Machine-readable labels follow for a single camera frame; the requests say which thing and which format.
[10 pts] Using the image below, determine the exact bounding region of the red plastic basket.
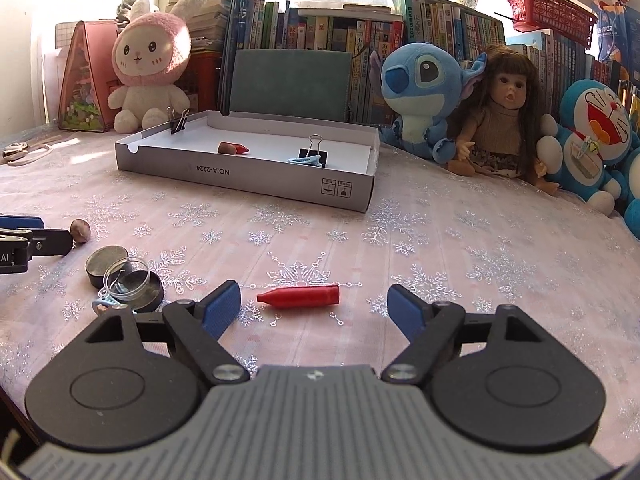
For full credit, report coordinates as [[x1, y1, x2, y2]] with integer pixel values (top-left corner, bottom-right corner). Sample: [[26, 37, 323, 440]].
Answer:
[[506, 0, 598, 36]]

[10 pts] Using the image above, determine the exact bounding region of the white flat book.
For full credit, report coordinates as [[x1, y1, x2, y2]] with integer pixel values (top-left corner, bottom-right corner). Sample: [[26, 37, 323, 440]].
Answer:
[[297, 0, 396, 17]]

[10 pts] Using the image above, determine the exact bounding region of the brown-haired doll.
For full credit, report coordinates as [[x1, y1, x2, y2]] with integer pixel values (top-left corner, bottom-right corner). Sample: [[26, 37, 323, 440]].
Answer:
[[447, 45, 561, 196]]

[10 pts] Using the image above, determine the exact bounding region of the pink snowflake tablecloth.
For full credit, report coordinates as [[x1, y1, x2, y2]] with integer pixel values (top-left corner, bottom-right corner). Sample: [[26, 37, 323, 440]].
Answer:
[[0, 125, 640, 461]]

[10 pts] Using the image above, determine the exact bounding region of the red plastic crate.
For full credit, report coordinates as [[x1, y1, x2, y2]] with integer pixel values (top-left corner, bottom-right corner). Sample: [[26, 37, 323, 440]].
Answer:
[[175, 52, 223, 113]]

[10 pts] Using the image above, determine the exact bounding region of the grey cloth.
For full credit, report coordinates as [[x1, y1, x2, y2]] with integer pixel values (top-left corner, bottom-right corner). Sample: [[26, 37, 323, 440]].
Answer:
[[117, 0, 161, 23]]

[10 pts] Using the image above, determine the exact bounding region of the green board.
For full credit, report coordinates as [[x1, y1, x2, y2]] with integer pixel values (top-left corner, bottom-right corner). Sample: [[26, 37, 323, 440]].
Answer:
[[218, 49, 353, 123]]

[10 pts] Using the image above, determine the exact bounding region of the blue bag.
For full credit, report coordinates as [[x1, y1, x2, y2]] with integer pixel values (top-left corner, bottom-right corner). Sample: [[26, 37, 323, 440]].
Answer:
[[592, 0, 640, 66]]

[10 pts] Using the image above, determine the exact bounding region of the pink bunny plush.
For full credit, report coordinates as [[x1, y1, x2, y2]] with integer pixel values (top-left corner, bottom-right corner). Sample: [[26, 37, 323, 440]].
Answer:
[[107, 0, 211, 133]]

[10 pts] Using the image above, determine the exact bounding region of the black binder clip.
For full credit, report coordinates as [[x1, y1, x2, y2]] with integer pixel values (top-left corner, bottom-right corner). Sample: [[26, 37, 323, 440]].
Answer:
[[297, 134, 329, 168], [166, 107, 191, 135]]

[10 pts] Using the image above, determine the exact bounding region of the row of upright books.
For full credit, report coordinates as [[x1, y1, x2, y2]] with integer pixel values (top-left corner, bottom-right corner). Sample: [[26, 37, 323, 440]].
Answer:
[[220, 0, 640, 126]]

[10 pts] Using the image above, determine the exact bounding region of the stack of flat books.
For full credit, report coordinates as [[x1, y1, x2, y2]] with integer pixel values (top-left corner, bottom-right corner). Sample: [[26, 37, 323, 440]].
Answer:
[[167, 0, 238, 53]]

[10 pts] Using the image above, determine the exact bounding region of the white grid panel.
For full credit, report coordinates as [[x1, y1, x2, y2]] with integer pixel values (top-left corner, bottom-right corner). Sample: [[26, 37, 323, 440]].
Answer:
[[52, 22, 78, 53]]

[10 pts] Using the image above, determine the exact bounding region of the blue cat plush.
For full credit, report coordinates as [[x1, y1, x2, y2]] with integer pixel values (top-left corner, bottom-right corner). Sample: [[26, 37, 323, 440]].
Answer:
[[536, 79, 640, 238]]

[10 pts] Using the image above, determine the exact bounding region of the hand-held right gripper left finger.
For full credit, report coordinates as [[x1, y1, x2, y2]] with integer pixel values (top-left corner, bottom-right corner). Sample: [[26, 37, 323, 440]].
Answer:
[[75, 280, 251, 389]]

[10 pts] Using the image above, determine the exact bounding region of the pink triangular house box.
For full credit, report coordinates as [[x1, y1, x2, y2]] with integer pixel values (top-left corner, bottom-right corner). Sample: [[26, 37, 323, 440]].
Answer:
[[57, 20, 126, 132]]

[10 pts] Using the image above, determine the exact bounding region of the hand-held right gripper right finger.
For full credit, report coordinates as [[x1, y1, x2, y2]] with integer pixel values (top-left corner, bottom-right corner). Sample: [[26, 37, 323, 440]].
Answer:
[[380, 284, 559, 388]]

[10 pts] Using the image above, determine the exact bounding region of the blue alien plush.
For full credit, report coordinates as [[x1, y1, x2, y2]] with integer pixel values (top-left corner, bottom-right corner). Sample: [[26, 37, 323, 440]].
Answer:
[[370, 42, 488, 163]]

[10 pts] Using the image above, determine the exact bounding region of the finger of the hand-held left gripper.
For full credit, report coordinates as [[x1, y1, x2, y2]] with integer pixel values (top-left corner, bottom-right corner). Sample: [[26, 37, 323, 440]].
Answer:
[[0, 228, 75, 259], [0, 215, 45, 231]]

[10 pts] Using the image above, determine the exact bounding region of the grey cardboard box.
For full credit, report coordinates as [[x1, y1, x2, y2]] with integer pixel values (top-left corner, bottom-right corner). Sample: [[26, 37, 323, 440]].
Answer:
[[115, 110, 381, 213]]

